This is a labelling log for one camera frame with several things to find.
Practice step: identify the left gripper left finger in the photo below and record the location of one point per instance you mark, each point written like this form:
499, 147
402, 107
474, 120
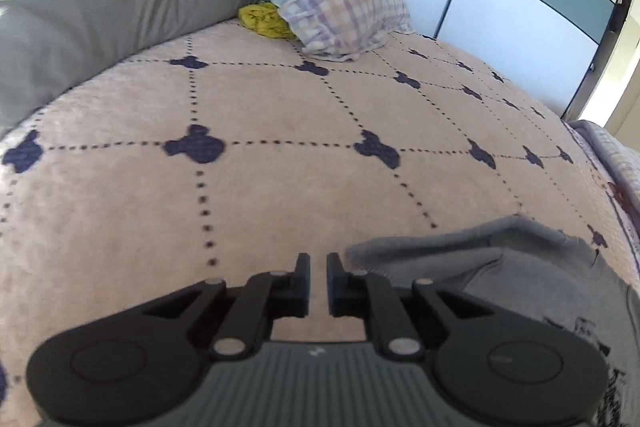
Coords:
141, 363

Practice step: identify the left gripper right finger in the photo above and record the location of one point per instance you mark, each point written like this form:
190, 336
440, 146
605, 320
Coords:
492, 365

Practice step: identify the grey knit cat sweater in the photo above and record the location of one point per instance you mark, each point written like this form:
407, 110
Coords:
544, 274

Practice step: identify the pink quilted bedspread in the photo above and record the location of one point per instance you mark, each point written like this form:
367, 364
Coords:
224, 153

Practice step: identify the folded lavender blanket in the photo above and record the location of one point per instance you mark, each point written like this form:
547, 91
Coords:
621, 162

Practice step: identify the yellow crumpled cloth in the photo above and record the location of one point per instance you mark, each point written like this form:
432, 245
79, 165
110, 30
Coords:
264, 19

